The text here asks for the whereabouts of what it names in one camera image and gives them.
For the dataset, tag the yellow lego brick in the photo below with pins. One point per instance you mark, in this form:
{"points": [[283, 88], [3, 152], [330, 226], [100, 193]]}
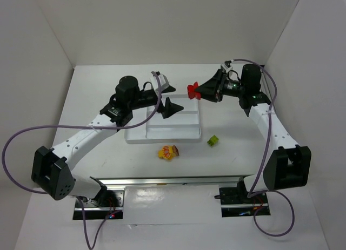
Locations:
{"points": [[166, 153]]}

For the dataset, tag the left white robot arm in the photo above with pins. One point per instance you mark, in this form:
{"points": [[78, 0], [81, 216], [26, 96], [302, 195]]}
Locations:
{"points": [[52, 167]]}

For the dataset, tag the aluminium front rail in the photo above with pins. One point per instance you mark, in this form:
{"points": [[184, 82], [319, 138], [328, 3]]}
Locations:
{"points": [[161, 181]]}

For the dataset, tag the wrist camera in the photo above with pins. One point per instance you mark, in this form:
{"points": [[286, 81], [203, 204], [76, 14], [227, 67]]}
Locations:
{"points": [[227, 66], [157, 80]]}

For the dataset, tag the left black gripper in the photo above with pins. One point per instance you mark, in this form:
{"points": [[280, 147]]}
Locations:
{"points": [[161, 99]]}

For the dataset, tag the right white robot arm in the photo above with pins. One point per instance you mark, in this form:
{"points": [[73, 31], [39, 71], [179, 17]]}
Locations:
{"points": [[285, 163]]}

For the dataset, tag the brown lego brick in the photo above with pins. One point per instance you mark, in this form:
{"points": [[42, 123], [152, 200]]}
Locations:
{"points": [[175, 151]]}

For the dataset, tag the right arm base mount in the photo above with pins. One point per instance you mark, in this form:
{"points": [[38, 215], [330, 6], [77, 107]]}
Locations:
{"points": [[235, 203]]}

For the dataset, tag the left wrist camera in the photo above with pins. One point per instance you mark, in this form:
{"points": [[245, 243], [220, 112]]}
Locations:
{"points": [[157, 80]]}

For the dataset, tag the white compartment tray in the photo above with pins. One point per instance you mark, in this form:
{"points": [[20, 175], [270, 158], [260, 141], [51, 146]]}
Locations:
{"points": [[181, 127]]}

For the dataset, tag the red lego brick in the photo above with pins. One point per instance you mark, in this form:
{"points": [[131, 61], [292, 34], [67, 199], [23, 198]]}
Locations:
{"points": [[191, 90]]}

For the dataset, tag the aluminium side rail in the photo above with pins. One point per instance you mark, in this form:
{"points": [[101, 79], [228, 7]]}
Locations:
{"points": [[267, 84]]}

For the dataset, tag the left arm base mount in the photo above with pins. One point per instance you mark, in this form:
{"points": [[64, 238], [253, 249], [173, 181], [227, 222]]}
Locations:
{"points": [[112, 206]]}

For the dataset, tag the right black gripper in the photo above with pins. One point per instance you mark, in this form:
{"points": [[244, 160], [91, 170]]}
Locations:
{"points": [[219, 87]]}

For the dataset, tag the lime green lego brick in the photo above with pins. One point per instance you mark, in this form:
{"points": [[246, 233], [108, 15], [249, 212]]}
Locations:
{"points": [[213, 141]]}

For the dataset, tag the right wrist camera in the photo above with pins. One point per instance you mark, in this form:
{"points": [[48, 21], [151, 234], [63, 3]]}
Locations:
{"points": [[227, 66]]}

